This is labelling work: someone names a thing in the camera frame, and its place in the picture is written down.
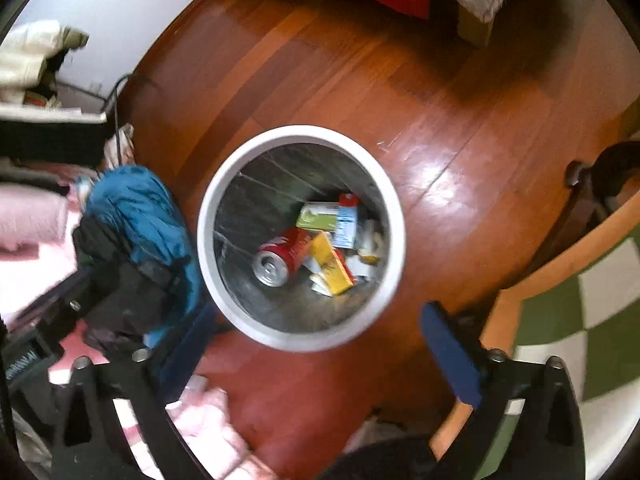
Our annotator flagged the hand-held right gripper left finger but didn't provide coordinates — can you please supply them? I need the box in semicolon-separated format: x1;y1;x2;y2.
50;302;218;480

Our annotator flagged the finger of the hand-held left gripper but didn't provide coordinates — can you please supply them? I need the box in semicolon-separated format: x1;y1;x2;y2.
20;265;108;346

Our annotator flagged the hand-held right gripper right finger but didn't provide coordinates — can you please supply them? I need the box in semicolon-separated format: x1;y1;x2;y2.
421;301;587;480

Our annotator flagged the white round waste bin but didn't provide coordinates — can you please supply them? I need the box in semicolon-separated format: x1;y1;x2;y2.
196;125;406;352

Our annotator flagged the red soda can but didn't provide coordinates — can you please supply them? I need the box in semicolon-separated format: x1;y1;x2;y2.
251;227;313;288

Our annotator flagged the yellow box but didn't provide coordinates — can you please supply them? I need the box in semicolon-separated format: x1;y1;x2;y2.
306;231;356;296

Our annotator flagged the red white blue carton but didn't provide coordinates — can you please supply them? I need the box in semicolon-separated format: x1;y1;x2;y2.
332;192;361;251

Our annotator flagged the white printed cardboard box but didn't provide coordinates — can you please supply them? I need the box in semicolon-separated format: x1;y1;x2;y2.
296;201;343;233

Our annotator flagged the black cloth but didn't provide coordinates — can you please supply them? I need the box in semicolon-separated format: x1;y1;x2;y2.
72;215;191;346

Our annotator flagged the pale pink folded cloth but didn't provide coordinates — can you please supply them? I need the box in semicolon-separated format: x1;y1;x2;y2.
0;180;83;326

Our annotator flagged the pink fleece blanket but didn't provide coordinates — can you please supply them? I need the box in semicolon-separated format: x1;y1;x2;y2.
47;330;281;480

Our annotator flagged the blue cloth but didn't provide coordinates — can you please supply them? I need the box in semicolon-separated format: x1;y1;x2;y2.
80;164;206;348

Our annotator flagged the round wooden table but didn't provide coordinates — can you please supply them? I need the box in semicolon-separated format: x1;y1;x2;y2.
429;195;640;461

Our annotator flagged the black case with white edge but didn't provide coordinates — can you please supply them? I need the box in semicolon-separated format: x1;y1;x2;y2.
0;105;108;167

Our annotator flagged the crumpled floral cloth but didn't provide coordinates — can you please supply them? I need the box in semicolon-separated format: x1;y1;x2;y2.
102;122;137;168

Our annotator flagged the dark wooden chair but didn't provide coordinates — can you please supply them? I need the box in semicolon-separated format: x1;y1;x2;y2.
520;140;640;293

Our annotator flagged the white clothes pile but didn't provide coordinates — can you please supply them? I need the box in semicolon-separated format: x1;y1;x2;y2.
0;20;91;106

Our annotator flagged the black cable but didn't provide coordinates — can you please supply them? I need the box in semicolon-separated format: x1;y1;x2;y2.
102;74;156;171

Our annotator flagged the wooden bed frame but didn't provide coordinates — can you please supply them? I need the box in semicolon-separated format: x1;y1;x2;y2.
456;2;497;50

